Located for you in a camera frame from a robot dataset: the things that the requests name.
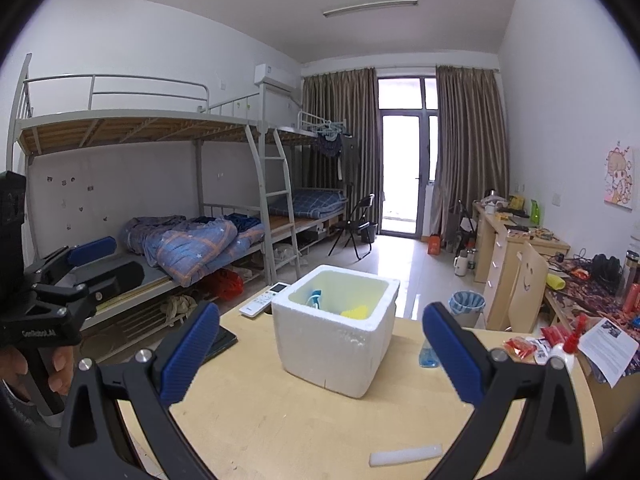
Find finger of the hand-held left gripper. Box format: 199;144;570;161
22;236;118;286
62;260;146;312

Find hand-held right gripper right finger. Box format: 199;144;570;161
422;302;588;480

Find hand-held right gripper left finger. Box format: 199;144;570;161
59;302;223;480

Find white foam box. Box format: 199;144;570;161
271;264;401;400

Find person's left hand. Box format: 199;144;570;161
0;345;77;407

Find blue liquid bottle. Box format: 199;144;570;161
419;335;444;369

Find grey mattress pad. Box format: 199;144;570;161
97;247;173;291

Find black smartphone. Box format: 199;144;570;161
202;327;240;361

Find grey trash bin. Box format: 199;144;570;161
448;290;487;330

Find beige cloth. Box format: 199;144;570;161
165;294;199;319

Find red plastic bag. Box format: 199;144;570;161
202;268;245;301

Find blue patterned quilt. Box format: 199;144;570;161
120;215;266;281

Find white remote control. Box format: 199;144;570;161
239;282;291;319

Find white snack packet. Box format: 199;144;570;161
530;340;557;365

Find wooden desk with drawers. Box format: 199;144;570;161
472;200;571;332

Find wooden smiley chair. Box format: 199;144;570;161
485;241;550;334

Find white foam strip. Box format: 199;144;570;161
369;442;445;467

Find red trigger spray bottle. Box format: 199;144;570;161
547;316;589;374

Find navy clothes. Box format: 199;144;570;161
192;214;261;234

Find patterned tablecloth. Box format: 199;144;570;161
545;255;640;377

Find white printed paper sheet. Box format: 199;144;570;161
577;316;640;389

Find black folding chair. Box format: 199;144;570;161
327;193;376;261

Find black headphones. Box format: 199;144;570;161
591;254;624;284

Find glass balcony door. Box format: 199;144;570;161
377;76;441;236

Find blue plaid bedding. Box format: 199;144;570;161
267;188;349;219

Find dark steel bottle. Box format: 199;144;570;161
622;250;640;292

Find brown curtain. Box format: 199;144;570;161
431;64;511;242
302;67;380;202

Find grey metal bunk bed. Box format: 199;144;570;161
7;52;352;361

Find hanging dark clothes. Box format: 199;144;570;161
315;130;361;184

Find white air conditioner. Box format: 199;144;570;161
254;63;296;92

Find ceiling tube light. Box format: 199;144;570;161
322;0;419;18

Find pink wall poster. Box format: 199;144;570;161
604;146;635;209

